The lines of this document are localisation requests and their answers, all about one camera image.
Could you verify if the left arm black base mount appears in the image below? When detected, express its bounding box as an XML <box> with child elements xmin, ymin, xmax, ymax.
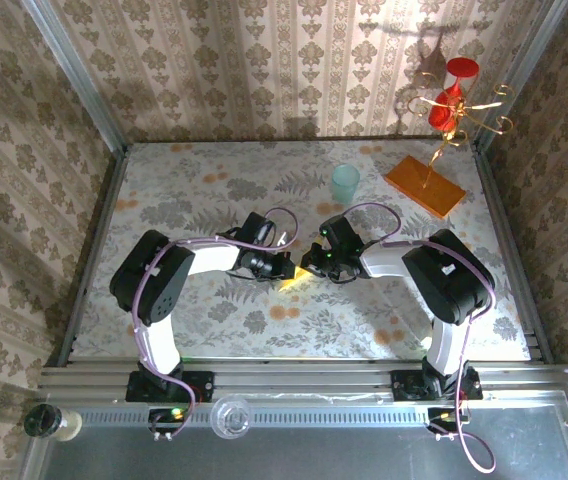
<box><xmin>124</xmin><ymin>370</ymin><xmax>216</xmax><ymax>404</ymax></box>

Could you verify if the gold wire stand orange base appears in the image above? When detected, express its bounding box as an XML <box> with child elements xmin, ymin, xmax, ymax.
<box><xmin>383</xmin><ymin>71</ymin><xmax>516</xmax><ymax>220</ymax></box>

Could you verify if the pale blue plastic cup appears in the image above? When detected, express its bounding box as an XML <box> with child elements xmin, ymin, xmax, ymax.
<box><xmin>330</xmin><ymin>163</ymin><xmax>362</xmax><ymax>205</ymax></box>

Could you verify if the aluminium side rail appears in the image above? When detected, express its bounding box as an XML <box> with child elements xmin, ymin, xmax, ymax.
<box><xmin>471</xmin><ymin>144</ymin><xmax>553</xmax><ymax>364</ymax></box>
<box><xmin>56</xmin><ymin>144</ymin><xmax>131</xmax><ymax>369</ymax></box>

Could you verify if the grey metal tray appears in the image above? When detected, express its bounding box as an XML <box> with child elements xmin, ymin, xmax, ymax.
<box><xmin>17</xmin><ymin>389</ymin><xmax>568</xmax><ymax>480</ymax></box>

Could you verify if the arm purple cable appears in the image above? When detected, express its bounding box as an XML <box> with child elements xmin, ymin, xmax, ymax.
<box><xmin>131</xmin><ymin>206</ymin><xmax>299</xmax><ymax>441</ymax></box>
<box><xmin>341</xmin><ymin>202</ymin><xmax>498</xmax><ymax>475</ymax></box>

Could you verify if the small circuit board with wires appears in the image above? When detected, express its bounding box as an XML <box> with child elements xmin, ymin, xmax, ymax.
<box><xmin>425</xmin><ymin>406</ymin><xmax>471</xmax><ymax>442</ymax></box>
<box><xmin>146</xmin><ymin>406</ymin><xmax>191</xmax><ymax>442</ymax></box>

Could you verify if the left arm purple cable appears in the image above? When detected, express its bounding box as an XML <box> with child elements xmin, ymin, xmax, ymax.
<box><xmin>131</xmin><ymin>206</ymin><xmax>299</xmax><ymax>441</ymax></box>

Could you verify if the red wine glass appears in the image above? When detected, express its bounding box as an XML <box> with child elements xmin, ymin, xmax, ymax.
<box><xmin>427</xmin><ymin>56</ymin><xmax>481</xmax><ymax>134</ymax></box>

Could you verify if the floral patterned table cover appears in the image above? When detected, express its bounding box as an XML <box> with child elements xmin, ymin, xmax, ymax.
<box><xmin>71</xmin><ymin>139</ymin><xmax>534</xmax><ymax>362</ymax></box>

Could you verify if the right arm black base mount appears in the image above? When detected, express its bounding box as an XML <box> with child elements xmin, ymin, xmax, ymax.
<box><xmin>390</xmin><ymin>367</ymin><xmax>485</xmax><ymax>403</ymax></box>

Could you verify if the aluminium front rail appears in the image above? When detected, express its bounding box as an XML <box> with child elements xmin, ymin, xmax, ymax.
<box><xmin>37</xmin><ymin>360</ymin><xmax>568</xmax><ymax>402</ymax></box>

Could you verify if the aluminium corner post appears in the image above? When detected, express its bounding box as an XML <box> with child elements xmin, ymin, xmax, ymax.
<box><xmin>472</xmin><ymin>0</ymin><xmax>568</xmax><ymax>154</ymax></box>
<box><xmin>19</xmin><ymin>0</ymin><xmax>131</xmax><ymax>157</ymax></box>

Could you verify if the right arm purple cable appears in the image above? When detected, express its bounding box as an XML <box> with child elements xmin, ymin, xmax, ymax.
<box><xmin>341</xmin><ymin>202</ymin><xmax>498</xmax><ymax>475</ymax></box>

